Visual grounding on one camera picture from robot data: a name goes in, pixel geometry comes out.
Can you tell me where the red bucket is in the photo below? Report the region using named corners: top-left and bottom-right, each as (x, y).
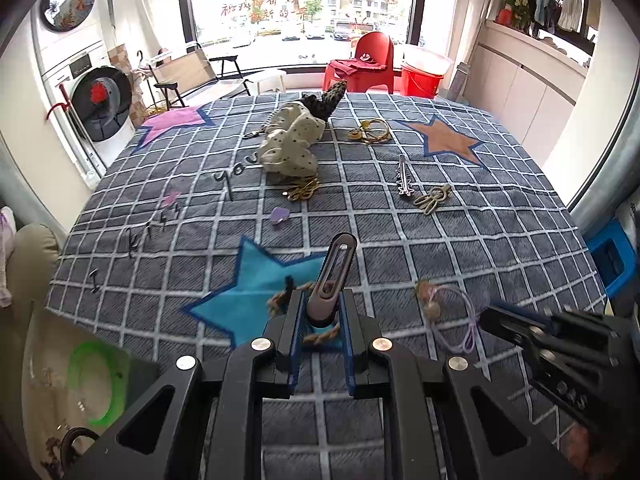
top-left (400, 58), bottom-right (452, 99)

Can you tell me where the white jewelry tray box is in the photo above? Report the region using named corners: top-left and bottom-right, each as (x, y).
top-left (22, 310), bottom-right (160, 479)

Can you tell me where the beige wall cabinet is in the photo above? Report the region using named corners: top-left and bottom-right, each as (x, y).
top-left (463, 21), bottom-right (587, 165)

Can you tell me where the grey checked bedspread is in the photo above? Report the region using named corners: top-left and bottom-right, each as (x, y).
top-left (47, 92), bottom-right (604, 479)

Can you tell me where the blue plastic stool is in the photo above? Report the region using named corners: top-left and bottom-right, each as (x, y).
top-left (587, 218), bottom-right (637, 299)

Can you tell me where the red plastic chair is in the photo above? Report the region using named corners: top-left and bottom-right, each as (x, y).
top-left (322, 32), bottom-right (395, 94)

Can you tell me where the white washing machine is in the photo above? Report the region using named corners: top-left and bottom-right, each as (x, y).
top-left (30, 0), bottom-right (132, 188)

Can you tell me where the dark slim hair clip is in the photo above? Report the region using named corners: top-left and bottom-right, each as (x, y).
top-left (306, 233), bottom-right (358, 327)

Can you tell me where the black dotted scrunchie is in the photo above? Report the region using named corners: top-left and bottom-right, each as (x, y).
top-left (299, 80), bottom-right (347, 122)

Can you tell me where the gold filigree hair clip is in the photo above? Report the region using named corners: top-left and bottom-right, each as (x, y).
top-left (282, 176), bottom-right (320, 202)

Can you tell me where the folding beige chair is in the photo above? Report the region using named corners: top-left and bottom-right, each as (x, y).
top-left (148, 44), bottom-right (250, 110)

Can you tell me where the purple heart bead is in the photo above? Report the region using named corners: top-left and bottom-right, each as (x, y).
top-left (269, 207), bottom-right (291, 226)

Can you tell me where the silver hair clip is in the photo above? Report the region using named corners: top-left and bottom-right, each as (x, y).
top-left (396, 155), bottom-right (414, 198)

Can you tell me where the white plastic bag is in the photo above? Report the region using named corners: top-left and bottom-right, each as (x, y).
top-left (0, 206), bottom-right (16, 308)

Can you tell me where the green bangle bracelet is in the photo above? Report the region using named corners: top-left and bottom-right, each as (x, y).
top-left (66, 340), bottom-right (132, 429)

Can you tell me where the cream polka dot scrunchie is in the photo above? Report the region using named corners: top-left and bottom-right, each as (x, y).
top-left (257, 101), bottom-right (326, 178)

